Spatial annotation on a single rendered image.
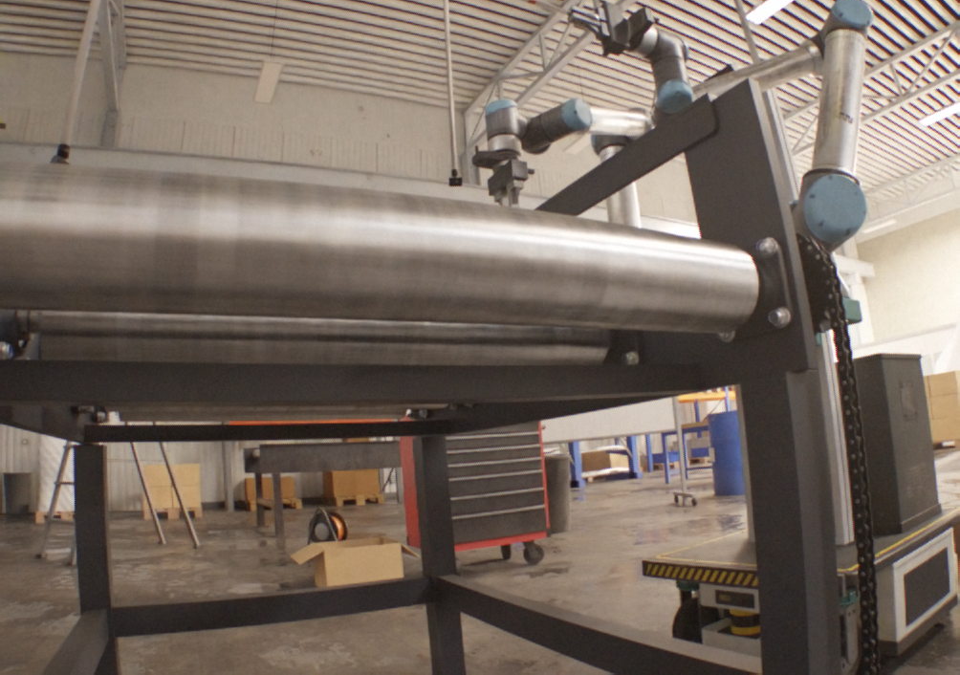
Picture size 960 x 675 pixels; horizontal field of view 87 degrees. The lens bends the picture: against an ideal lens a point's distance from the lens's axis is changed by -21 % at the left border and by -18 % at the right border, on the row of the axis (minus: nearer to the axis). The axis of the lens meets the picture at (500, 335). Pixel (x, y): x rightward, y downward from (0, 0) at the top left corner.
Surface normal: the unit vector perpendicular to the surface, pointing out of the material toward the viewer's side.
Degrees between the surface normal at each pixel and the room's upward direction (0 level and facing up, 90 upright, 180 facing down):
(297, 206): 76
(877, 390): 90
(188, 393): 90
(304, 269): 127
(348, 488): 90
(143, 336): 116
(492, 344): 121
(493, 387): 90
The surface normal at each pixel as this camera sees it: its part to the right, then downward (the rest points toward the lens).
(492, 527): 0.48, -0.20
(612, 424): 0.07, -0.19
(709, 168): -0.88, -0.02
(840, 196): -0.16, -0.09
